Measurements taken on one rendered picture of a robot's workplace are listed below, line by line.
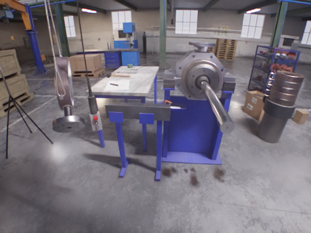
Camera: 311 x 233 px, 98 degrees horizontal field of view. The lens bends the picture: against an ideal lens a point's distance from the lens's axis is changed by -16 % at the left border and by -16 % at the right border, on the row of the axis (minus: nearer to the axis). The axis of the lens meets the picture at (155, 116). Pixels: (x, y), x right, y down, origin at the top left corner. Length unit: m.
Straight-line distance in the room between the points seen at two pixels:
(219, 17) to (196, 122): 11.92
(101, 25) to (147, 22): 3.70
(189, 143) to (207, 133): 0.28
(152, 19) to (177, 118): 11.73
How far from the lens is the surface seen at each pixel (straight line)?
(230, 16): 13.70
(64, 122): 1.02
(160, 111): 1.48
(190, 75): 1.48
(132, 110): 1.52
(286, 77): 2.63
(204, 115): 1.97
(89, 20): 14.90
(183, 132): 2.06
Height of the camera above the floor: 1.49
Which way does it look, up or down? 29 degrees down
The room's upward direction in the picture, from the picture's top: straight up
